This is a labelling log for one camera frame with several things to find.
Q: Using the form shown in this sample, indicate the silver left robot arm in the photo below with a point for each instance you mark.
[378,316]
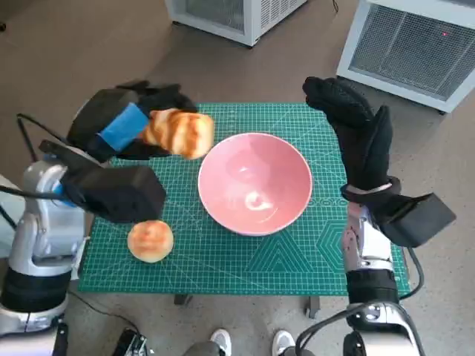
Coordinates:
[44,222]

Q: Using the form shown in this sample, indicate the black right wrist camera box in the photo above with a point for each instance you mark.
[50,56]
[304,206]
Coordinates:
[419,220]

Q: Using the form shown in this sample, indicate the small white mesh cabinet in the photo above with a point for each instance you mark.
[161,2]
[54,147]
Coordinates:
[252,18]

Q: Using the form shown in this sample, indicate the bare left robot hand blue tape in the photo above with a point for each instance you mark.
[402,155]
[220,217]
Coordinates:
[92,122]

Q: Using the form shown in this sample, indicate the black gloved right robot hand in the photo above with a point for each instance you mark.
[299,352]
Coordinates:
[363,148]

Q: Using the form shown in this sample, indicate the white shoe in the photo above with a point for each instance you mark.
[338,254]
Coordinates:
[284,341]
[221,341]

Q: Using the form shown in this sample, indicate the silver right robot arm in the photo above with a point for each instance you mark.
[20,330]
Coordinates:
[373,256]

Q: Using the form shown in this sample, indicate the green cutting mat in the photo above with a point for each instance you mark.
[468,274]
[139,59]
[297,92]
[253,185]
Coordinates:
[208,270]

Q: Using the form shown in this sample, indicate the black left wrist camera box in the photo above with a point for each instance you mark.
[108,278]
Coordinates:
[122,193]

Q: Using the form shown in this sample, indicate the round toy bread bun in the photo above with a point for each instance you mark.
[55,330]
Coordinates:
[150,241]

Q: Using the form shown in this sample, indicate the person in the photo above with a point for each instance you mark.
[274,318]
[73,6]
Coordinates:
[4,241]

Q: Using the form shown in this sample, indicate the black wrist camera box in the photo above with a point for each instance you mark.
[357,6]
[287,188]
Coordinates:
[419,220]
[122,193]

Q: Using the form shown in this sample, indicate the twisted toy bread loaf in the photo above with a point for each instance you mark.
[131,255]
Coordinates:
[182,133]

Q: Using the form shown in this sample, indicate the large white mesh cabinet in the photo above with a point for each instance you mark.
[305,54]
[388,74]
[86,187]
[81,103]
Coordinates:
[402,50]

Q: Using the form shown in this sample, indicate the person's leg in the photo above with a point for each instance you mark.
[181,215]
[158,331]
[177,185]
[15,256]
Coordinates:
[202,349]

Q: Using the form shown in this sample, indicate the pink bowl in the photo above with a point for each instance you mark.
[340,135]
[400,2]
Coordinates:
[267,163]

